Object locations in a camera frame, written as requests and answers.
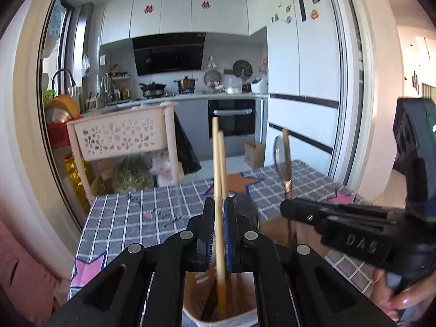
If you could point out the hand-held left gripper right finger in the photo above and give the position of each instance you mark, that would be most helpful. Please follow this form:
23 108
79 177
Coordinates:
230 238

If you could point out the bag of green vegetables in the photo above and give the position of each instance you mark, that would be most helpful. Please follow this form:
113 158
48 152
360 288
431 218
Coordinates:
133 177

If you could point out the beige plastic storage cart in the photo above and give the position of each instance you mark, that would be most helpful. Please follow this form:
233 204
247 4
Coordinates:
112 139

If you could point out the black wok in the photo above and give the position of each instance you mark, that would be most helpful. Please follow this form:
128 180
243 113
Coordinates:
153 90

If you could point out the gold foil bundle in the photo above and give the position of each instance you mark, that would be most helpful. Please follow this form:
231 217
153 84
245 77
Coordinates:
76 177

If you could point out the condiment rack with bottles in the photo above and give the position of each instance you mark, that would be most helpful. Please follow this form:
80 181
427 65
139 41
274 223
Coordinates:
119 88

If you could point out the person's right hand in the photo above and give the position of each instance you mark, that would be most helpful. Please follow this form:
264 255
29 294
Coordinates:
405 301

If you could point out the white rice cooker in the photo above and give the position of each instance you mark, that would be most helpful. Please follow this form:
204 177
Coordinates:
260 86

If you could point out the group of fridge magnets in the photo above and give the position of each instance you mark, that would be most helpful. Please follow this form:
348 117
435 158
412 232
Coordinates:
314 14

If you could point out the round hanging steamer rack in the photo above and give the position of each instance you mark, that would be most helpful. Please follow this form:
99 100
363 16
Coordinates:
212 77
242 68

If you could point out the grey checked tablecloth with stars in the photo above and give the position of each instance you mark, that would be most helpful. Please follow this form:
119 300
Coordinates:
136 211

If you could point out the hanging clear plastic bag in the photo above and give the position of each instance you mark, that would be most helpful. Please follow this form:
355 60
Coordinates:
86 65

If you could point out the black built-in oven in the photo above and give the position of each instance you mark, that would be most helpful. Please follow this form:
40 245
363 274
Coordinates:
231 122

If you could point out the white wall cabinets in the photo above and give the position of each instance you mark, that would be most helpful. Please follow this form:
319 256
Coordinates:
177 13

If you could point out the white plastic utensil holder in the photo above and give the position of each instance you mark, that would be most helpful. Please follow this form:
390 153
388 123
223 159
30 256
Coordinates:
235 296

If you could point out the yellow bowl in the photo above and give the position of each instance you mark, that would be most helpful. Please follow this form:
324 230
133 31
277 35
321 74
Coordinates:
66 105

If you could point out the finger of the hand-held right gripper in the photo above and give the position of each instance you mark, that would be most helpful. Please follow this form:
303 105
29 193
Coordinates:
299 209

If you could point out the curved kitchen faucet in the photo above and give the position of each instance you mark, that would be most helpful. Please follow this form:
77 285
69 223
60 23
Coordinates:
63 70

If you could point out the white sliding door frame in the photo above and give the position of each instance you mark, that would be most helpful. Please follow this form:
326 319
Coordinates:
351 75

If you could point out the black range hood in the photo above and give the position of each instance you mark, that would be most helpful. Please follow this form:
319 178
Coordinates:
167 54

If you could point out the white refrigerator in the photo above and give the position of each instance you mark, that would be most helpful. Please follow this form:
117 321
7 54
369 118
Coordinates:
306 58

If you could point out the steel cooking pot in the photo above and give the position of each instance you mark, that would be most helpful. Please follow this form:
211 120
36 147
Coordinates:
185 84

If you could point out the pink and white plastic bag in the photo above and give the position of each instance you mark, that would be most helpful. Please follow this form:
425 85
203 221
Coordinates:
163 170

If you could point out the small cardboard box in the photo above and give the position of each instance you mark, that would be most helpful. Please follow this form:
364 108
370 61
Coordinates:
253 155

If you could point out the red paper cutout decoration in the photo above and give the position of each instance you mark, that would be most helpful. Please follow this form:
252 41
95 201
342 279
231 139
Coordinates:
148 8
205 4

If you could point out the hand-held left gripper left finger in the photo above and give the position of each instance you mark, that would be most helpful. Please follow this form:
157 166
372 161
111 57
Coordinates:
209 231

